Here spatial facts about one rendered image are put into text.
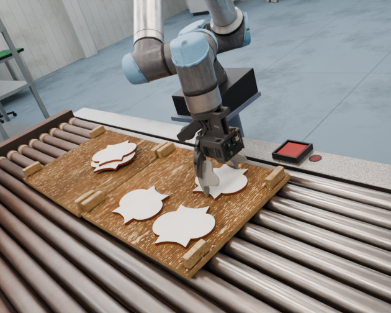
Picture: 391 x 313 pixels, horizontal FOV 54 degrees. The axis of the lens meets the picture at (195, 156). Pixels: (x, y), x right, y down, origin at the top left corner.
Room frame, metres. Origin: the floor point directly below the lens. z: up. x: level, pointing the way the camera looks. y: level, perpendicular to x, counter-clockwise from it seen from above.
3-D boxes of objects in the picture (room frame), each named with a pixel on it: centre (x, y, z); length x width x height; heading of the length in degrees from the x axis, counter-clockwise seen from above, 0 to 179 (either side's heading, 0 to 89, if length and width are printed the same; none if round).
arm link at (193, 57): (0.78, -0.05, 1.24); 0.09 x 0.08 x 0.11; 163
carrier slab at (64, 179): (1.13, 0.32, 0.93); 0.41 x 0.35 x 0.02; 36
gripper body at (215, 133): (0.77, -0.06, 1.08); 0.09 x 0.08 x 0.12; 37
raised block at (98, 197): (0.88, 0.29, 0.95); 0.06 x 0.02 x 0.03; 127
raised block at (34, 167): (1.22, 0.54, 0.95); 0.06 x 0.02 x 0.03; 126
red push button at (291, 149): (0.85, -0.24, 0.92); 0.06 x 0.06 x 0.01; 36
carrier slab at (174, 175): (0.80, 0.07, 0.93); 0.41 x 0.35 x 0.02; 37
